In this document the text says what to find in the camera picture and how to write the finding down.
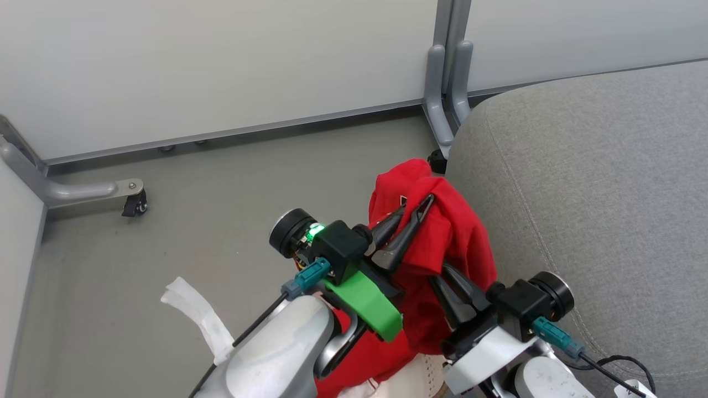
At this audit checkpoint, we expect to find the black caster wheel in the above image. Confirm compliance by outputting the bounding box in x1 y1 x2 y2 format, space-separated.
122 188 149 217
427 149 449 175

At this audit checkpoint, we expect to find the white paper tag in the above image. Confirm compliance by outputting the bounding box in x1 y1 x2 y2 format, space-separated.
614 380 656 398

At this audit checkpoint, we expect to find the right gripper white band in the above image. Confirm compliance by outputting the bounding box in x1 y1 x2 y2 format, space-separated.
429 263 576 396

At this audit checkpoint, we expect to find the white cloth strap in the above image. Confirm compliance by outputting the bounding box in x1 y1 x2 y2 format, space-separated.
160 276 234 365

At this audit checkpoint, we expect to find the cream perforated laundry basket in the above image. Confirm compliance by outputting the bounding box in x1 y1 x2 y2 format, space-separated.
382 354 450 398

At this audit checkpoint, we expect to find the left arm cable teal plug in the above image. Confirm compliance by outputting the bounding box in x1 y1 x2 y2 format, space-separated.
188 257 332 398

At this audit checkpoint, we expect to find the arm cable teal plug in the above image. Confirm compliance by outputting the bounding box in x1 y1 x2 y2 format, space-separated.
188 257 332 398
532 316 658 396

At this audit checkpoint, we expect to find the long grey partition leg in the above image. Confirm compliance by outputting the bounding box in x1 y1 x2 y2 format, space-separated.
0 115 144 210

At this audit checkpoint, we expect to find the red and white shirt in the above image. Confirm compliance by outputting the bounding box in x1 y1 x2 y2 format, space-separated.
315 159 498 398

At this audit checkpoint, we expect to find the grey fabric sofa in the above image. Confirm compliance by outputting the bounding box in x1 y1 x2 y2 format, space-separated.
445 60 708 398

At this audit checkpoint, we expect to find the right arm cable teal plug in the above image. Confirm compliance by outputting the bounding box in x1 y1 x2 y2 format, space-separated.
532 316 658 396

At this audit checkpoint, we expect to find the grey partition support leg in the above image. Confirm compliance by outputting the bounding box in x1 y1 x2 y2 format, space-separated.
451 40 475 125
423 44 457 161

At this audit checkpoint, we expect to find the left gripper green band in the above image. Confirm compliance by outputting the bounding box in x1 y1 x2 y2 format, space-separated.
269 193 436 342

